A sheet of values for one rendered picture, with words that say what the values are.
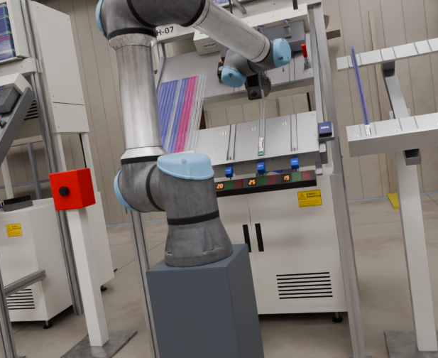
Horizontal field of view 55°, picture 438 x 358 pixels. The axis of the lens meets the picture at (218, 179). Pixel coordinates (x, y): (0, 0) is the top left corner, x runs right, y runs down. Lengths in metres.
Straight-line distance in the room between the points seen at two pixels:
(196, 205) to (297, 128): 0.68
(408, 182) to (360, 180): 3.38
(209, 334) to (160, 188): 0.32
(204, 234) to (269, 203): 0.88
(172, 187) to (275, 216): 0.91
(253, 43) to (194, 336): 0.73
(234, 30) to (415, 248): 0.91
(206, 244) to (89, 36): 5.17
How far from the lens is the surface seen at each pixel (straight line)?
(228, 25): 1.09
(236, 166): 1.43
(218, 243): 0.90
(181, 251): 0.89
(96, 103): 5.77
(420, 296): 1.59
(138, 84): 1.01
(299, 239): 1.75
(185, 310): 0.91
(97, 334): 2.01
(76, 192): 1.85
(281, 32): 1.82
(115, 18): 1.05
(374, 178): 4.87
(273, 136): 1.47
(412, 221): 1.52
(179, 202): 0.88
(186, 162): 0.87
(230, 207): 1.78
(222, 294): 0.87
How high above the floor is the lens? 0.78
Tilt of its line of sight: 4 degrees down
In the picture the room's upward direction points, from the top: 9 degrees counter-clockwise
